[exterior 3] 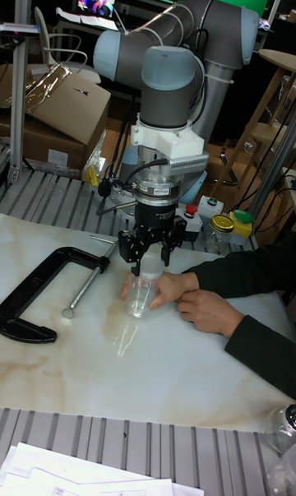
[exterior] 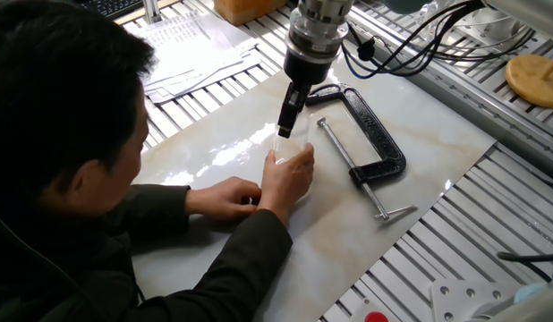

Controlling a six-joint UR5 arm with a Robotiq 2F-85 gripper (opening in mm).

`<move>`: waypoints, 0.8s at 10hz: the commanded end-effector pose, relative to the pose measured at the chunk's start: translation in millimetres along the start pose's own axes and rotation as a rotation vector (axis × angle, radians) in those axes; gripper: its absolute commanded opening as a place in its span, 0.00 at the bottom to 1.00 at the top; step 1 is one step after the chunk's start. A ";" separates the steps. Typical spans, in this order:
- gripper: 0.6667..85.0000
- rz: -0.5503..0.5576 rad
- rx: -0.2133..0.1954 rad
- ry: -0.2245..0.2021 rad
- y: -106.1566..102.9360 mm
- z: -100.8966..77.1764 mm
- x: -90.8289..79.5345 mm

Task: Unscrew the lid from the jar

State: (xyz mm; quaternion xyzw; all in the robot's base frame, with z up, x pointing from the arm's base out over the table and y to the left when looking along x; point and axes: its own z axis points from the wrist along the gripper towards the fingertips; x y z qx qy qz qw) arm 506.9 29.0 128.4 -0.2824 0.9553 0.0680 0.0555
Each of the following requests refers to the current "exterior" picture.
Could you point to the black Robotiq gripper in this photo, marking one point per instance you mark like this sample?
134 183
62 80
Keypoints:
308 71

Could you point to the clear glass jar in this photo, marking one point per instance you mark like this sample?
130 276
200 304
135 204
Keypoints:
287 152

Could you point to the black C-clamp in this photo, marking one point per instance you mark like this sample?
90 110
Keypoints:
384 152

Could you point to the left forearm dark sleeve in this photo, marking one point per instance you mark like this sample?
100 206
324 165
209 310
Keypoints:
164 210

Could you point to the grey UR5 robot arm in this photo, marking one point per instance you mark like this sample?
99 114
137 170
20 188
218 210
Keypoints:
319 31

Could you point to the right forearm dark sleeve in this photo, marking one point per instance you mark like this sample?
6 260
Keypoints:
223 273

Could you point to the person right hand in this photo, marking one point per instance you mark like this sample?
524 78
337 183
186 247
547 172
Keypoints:
285 183

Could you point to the person left hand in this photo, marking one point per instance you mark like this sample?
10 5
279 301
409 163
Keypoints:
223 199

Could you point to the orange wooden block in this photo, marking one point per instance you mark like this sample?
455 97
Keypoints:
240 11

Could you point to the white paper stack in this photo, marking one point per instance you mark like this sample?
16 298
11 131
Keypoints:
191 53

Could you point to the marble pattern board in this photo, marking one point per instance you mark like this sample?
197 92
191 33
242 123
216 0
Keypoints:
348 250

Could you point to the black keyboard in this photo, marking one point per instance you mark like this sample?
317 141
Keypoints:
111 5

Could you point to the white box red button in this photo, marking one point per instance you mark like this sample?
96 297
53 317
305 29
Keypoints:
376 316

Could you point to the person head black hair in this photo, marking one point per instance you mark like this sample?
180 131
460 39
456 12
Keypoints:
57 89

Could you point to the round wooden stand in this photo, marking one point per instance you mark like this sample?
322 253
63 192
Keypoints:
527 85

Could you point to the grey plate with holes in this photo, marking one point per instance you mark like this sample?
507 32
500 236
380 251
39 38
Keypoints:
464 304

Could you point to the dark jacket torso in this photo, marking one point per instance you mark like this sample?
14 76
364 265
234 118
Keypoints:
44 277

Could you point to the metal post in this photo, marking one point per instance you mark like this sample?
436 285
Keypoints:
152 11

